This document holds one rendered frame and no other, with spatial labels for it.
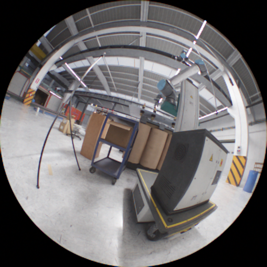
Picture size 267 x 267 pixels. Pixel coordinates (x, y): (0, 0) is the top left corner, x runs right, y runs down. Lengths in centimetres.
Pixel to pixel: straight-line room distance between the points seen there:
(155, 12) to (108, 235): 1025
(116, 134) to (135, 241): 114
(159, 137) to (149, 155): 44
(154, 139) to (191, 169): 139
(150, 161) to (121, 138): 98
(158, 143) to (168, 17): 957
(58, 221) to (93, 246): 27
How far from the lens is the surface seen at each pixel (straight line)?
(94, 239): 69
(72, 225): 72
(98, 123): 157
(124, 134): 99
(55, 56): 1091
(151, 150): 173
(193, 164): 45
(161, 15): 947
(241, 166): 544
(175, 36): 779
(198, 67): 111
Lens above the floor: 67
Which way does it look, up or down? 5 degrees up
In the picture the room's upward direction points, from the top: 20 degrees clockwise
